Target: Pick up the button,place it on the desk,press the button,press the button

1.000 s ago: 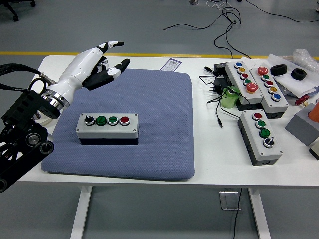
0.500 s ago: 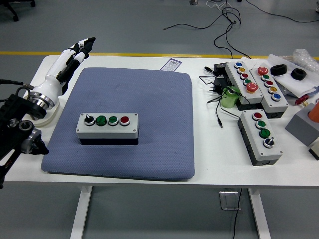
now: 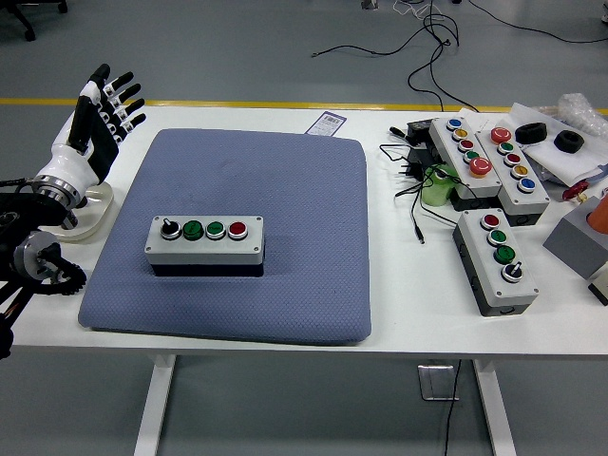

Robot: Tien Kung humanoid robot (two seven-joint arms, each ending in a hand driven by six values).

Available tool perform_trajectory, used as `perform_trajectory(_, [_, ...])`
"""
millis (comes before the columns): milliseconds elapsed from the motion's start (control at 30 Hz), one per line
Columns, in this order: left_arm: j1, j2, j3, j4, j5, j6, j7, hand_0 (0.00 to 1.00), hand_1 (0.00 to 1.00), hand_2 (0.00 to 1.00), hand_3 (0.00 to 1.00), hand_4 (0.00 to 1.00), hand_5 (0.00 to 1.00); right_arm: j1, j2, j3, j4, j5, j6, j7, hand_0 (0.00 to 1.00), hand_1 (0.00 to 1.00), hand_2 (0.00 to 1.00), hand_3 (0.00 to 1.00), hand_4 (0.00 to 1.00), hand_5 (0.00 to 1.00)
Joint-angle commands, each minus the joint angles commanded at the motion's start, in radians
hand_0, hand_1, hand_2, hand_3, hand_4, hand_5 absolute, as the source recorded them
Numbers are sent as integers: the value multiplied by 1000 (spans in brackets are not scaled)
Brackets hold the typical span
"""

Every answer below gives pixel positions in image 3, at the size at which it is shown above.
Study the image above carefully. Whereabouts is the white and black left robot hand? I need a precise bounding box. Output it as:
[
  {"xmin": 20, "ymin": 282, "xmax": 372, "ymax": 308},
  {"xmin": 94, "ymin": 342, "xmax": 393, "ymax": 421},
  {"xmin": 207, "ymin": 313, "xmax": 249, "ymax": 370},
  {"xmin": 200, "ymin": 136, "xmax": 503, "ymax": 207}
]
[{"xmin": 36, "ymin": 63, "xmax": 147, "ymax": 192}]

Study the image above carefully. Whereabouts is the grey four-button control box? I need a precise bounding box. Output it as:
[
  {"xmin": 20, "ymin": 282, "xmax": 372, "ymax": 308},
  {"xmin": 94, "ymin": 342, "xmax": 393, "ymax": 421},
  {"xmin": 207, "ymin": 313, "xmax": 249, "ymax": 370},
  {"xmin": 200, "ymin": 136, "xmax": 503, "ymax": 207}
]
[
  {"xmin": 144, "ymin": 215, "xmax": 266, "ymax": 278},
  {"xmin": 451, "ymin": 210, "xmax": 541, "ymax": 318}
]

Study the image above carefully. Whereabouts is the grey five-button control box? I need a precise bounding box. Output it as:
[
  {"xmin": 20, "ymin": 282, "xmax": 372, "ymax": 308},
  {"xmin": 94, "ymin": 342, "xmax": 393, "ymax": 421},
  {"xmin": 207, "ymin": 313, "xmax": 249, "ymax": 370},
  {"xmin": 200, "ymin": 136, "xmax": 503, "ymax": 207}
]
[
  {"xmin": 476, "ymin": 125, "xmax": 552, "ymax": 228},
  {"xmin": 428, "ymin": 116, "xmax": 504, "ymax": 213}
]

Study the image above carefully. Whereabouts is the red mushroom button part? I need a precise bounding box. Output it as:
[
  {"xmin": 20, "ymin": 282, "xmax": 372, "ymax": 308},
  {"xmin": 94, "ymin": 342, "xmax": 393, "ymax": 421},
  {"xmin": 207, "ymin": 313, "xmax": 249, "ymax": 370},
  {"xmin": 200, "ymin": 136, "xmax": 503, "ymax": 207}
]
[{"xmin": 562, "ymin": 182, "xmax": 590, "ymax": 203}]

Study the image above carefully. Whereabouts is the black office chair base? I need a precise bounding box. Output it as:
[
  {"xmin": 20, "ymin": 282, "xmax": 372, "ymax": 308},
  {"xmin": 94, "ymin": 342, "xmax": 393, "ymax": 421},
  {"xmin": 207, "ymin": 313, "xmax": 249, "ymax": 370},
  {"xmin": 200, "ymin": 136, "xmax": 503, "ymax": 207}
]
[{"xmin": 0, "ymin": 0, "xmax": 69, "ymax": 43}]

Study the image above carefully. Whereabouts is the blue-grey padded mat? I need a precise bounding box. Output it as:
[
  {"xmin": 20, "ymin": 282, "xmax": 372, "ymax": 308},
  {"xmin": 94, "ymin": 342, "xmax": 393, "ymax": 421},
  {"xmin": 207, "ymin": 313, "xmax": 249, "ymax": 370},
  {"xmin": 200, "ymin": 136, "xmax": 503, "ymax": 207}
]
[{"xmin": 78, "ymin": 127, "xmax": 372, "ymax": 347}]

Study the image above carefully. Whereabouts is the purple and white label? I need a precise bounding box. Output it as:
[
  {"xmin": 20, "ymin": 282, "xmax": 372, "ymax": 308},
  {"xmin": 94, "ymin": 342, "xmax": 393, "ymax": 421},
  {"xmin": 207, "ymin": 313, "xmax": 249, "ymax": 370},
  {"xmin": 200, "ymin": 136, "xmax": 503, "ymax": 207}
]
[{"xmin": 306, "ymin": 110, "xmax": 348, "ymax": 137}]

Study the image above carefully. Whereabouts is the white table leg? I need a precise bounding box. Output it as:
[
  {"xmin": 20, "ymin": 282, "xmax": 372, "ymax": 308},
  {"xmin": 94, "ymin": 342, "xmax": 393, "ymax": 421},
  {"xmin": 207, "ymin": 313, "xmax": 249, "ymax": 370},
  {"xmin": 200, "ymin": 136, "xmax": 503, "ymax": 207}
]
[
  {"xmin": 472, "ymin": 358, "xmax": 518, "ymax": 456},
  {"xmin": 133, "ymin": 354, "xmax": 178, "ymax": 456}
]

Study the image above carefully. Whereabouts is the black power adapter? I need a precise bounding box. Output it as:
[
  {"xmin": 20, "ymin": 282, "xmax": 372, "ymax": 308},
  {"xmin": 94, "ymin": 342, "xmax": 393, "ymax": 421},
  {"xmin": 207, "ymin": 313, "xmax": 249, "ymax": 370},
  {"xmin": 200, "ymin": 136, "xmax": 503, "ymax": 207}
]
[{"xmin": 406, "ymin": 118, "xmax": 438, "ymax": 147}]

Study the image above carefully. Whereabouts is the black plug charger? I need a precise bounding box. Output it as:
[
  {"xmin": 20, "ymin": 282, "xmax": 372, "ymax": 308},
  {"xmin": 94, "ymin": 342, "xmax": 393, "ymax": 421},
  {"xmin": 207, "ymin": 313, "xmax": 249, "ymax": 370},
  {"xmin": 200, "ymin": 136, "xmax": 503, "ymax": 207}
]
[{"xmin": 392, "ymin": 145, "xmax": 446, "ymax": 182}]

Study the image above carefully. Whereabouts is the green tape roll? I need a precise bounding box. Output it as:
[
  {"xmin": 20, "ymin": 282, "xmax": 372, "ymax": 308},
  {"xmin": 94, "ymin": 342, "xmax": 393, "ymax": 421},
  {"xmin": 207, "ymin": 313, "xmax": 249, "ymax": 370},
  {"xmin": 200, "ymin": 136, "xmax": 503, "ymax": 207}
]
[{"xmin": 420, "ymin": 163, "xmax": 457, "ymax": 208}]

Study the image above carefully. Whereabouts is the clear bubble wrap bag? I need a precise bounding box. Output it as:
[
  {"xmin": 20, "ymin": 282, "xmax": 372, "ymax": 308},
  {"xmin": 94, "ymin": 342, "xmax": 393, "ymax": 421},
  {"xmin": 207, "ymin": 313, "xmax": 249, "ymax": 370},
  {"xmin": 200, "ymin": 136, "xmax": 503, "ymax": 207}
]
[{"xmin": 541, "ymin": 92, "xmax": 608, "ymax": 140}]

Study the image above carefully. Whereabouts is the grey block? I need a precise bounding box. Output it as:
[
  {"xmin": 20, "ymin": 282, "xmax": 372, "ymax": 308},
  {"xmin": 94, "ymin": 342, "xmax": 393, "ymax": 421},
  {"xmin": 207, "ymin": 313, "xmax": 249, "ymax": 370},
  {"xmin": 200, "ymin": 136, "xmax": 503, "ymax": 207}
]
[{"xmin": 542, "ymin": 195, "xmax": 608, "ymax": 281}]

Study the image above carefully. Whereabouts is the orange cylinder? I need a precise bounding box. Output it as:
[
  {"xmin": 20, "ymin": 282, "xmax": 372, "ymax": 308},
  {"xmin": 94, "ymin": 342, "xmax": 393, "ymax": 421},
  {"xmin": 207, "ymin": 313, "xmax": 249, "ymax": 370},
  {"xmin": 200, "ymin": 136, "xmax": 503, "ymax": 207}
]
[{"xmin": 586, "ymin": 194, "xmax": 608, "ymax": 237}]

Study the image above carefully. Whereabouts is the beige and black box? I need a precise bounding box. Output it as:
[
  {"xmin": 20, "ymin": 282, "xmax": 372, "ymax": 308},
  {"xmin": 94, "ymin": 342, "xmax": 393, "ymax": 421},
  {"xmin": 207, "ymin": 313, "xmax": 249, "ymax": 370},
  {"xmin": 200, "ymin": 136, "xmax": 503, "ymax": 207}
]
[{"xmin": 587, "ymin": 265, "xmax": 608, "ymax": 307}]

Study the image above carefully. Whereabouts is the black floor cable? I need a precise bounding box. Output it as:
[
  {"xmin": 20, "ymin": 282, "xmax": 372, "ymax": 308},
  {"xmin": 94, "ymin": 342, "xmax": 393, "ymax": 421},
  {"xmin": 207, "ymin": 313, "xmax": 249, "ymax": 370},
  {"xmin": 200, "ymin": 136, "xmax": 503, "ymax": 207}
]
[
  {"xmin": 407, "ymin": 0, "xmax": 480, "ymax": 114},
  {"xmin": 311, "ymin": 11, "xmax": 461, "ymax": 59},
  {"xmin": 467, "ymin": 0, "xmax": 608, "ymax": 45}
]

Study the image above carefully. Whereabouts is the thin black cable with plug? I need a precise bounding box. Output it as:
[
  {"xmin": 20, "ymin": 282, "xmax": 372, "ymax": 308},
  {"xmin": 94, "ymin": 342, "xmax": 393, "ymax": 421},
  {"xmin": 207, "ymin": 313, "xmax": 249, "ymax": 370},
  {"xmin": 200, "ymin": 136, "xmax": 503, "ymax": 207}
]
[{"xmin": 378, "ymin": 142, "xmax": 469, "ymax": 247}]

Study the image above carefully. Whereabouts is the white floor cable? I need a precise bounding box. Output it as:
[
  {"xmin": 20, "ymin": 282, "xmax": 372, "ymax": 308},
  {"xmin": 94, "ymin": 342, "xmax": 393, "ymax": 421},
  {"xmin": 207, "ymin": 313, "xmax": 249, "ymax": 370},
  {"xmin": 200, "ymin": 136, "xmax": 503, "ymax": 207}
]
[{"xmin": 392, "ymin": 0, "xmax": 431, "ymax": 21}]

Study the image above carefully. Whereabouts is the metal bracket under table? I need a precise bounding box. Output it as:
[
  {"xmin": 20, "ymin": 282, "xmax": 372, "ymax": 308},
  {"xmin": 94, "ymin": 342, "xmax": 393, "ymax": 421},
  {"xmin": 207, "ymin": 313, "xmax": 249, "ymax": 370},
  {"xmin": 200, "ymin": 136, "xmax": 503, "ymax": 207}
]
[{"xmin": 417, "ymin": 363, "xmax": 461, "ymax": 403}]

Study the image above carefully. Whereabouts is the black foam ring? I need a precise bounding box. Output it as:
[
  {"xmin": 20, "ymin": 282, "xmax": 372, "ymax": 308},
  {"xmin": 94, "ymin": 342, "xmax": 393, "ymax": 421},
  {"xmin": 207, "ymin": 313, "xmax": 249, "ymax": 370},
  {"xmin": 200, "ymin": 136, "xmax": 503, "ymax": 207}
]
[
  {"xmin": 553, "ymin": 130, "xmax": 585, "ymax": 154},
  {"xmin": 515, "ymin": 122, "xmax": 547, "ymax": 143}
]

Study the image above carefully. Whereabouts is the black hanging cable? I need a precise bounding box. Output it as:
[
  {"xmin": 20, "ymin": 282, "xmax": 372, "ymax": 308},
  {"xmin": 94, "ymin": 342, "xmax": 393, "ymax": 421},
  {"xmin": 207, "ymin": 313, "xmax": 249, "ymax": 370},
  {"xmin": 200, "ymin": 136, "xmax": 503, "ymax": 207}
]
[{"xmin": 444, "ymin": 359, "xmax": 463, "ymax": 456}]

